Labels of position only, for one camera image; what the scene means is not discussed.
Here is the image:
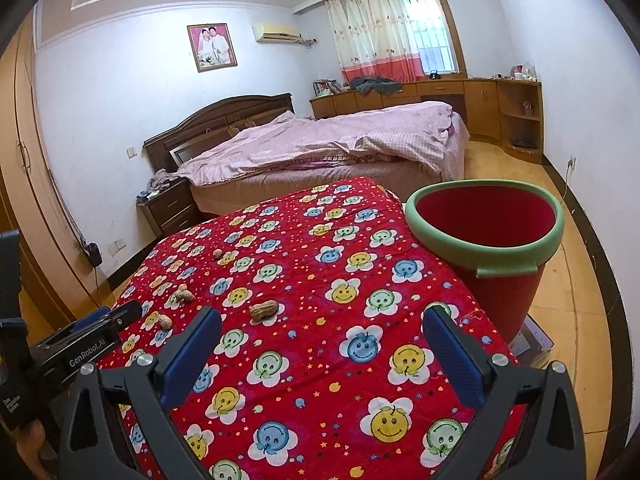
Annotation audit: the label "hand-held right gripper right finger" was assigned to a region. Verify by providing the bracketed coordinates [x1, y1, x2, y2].
[422, 305, 588, 480]

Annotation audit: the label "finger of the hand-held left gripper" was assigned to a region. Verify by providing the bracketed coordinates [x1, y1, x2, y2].
[30, 301, 143, 386]

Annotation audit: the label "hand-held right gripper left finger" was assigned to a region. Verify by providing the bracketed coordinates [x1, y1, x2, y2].
[59, 306, 223, 480]

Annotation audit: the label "red bin with green rim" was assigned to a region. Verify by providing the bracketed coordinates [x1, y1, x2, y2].
[404, 180, 565, 343]

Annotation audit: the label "person's left hand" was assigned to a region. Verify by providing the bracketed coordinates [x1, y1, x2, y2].
[15, 417, 47, 461]

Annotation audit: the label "flat grey box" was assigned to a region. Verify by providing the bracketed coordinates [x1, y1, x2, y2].
[510, 312, 556, 366]

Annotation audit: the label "red smiley flower blanket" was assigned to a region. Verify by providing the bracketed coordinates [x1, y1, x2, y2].
[95, 176, 531, 480]

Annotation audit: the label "dark wooden nightstand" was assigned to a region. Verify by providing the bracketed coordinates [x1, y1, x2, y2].
[137, 180, 203, 238]

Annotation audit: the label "pale crumpled clothes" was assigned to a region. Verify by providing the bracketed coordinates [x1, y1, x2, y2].
[147, 169, 183, 193]

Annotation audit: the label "brown skirted bed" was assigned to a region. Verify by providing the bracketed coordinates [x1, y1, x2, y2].
[187, 130, 471, 218]

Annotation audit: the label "wooden wardrobe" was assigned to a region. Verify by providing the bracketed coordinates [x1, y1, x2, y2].
[0, 20, 108, 331]

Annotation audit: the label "dark wooden headboard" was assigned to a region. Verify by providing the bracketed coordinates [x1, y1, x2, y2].
[142, 92, 295, 173]

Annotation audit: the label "pink quilt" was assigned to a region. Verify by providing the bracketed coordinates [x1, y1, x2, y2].
[176, 101, 463, 186]

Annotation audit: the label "long wooden desk cabinet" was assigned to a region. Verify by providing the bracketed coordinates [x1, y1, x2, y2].
[310, 79, 501, 143]

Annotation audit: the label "wooden corner shelf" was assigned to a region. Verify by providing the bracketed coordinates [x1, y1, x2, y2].
[495, 80, 543, 163]

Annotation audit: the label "dark grey clothes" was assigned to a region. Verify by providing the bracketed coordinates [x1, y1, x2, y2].
[348, 76, 403, 96]

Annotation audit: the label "barred window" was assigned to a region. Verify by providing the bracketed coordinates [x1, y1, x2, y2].
[400, 0, 458, 76]

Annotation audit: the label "white air conditioner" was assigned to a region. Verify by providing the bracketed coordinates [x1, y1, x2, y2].
[251, 22, 302, 45]

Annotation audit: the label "cream and red curtain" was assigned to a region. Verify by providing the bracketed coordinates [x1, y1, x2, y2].
[325, 0, 423, 82]

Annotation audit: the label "framed wall photo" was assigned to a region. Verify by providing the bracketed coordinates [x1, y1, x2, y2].
[187, 23, 237, 72]

